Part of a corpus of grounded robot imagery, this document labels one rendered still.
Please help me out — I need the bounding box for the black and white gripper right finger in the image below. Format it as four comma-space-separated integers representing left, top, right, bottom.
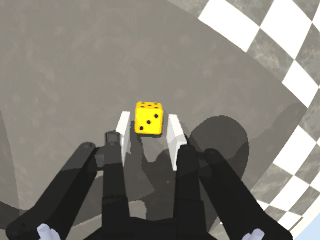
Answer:
167, 114, 293, 240

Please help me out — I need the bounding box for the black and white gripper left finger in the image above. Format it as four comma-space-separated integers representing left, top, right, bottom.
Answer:
5, 112, 134, 240

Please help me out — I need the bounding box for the yellow die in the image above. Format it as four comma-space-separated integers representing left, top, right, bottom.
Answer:
135, 102, 163, 134

